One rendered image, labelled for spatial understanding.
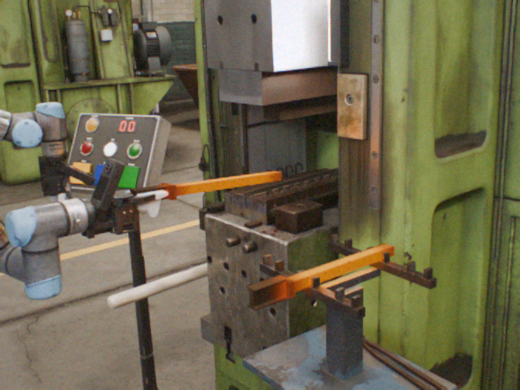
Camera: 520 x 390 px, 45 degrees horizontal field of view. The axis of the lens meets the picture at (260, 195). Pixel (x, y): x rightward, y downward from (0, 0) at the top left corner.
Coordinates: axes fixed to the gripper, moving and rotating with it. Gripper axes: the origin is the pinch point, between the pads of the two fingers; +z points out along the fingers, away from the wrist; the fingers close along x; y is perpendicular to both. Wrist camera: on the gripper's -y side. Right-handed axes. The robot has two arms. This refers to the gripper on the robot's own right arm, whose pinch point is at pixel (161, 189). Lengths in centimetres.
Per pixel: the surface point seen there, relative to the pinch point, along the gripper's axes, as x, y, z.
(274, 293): 36.4, 15.3, 2.4
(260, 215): -12.9, 17.0, 42.1
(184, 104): -781, 74, 543
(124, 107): -465, 34, 251
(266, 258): 22.6, 14.1, 12.8
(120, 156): -68, 5, 27
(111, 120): -77, -7, 29
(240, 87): -19.4, -20.6, 40.6
